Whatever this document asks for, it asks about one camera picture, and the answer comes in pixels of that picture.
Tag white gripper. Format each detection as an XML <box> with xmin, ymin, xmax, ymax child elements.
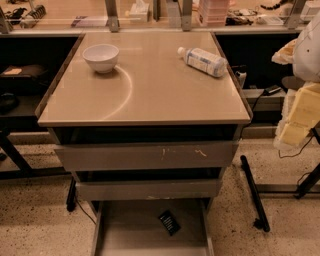
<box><xmin>274</xmin><ymin>82</ymin><xmax>320</xmax><ymax>150</ymax></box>

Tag dark blue rxbar wrapper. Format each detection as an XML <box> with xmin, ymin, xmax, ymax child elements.
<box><xmin>158</xmin><ymin>210</ymin><xmax>181</xmax><ymax>236</ymax></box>

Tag grey top drawer front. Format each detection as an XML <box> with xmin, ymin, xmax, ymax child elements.
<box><xmin>54</xmin><ymin>141</ymin><xmax>238</xmax><ymax>171</ymax></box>

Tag grey drawer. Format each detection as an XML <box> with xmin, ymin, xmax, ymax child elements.
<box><xmin>76</xmin><ymin>179</ymin><xmax>222</xmax><ymax>201</ymax></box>
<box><xmin>54</xmin><ymin>141</ymin><xmax>238</xmax><ymax>171</ymax></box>

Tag grey middle drawer front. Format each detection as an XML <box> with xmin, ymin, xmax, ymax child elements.
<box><xmin>76</xmin><ymin>179</ymin><xmax>222</xmax><ymax>201</ymax></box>

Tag grey drawer cabinet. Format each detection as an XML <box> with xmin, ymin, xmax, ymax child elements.
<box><xmin>34</xmin><ymin>31</ymin><xmax>254</xmax><ymax>256</ymax></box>

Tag open bottom drawer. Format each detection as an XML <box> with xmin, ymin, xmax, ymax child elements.
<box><xmin>91</xmin><ymin>199</ymin><xmax>214</xmax><ymax>256</ymax></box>

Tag black phone device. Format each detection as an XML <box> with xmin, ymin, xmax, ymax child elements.
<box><xmin>263</xmin><ymin>85</ymin><xmax>281</xmax><ymax>96</ymax></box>

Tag clear plastic water bottle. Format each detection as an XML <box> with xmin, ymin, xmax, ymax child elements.
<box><xmin>177</xmin><ymin>47</ymin><xmax>227</xmax><ymax>78</ymax></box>

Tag black table leg bar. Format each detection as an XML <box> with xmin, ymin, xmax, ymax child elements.
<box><xmin>240</xmin><ymin>155</ymin><xmax>270</xmax><ymax>232</ymax></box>

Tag pink stacked trays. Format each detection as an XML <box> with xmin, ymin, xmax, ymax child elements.
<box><xmin>197</xmin><ymin>0</ymin><xmax>230</xmax><ymax>27</ymax></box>

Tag white tissue box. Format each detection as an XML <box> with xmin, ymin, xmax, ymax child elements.
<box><xmin>129</xmin><ymin>0</ymin><xmax>150</xmax><ymax>22</ymax></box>

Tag white ceramic bowl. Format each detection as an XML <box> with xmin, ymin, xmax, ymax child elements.
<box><xmin>82</xmin><ymin>44</ymin><xmax>119</xmax><ymax>73</ymax></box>

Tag black left desk leg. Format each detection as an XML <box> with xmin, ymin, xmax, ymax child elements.
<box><xmin>0</xmin><ymin>130</ymin><xmax>66</xmax><ymax>180</ymax></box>

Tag black floor cable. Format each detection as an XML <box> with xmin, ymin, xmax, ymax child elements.
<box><xmin>278</xmin><ymin>133</ymin><xmax>316</xmax><ymax>160</ymax></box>

